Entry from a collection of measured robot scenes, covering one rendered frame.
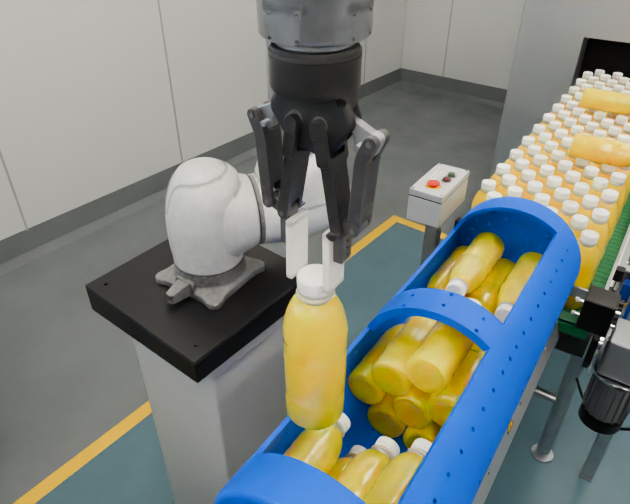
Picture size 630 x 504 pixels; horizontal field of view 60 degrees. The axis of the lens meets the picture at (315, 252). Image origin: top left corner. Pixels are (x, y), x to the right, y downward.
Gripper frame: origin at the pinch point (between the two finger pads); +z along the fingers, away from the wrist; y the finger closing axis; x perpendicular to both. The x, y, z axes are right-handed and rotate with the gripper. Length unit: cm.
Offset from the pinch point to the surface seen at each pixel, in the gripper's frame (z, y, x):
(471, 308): 27.1, 8.4, 33.4
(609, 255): 61, 24, 120
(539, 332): 35, 18, 44
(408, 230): 151, -86, 234
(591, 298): 50, 24, 80
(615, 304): 50, 29, 81
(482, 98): 150, -132, 494
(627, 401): 83, 40, 88
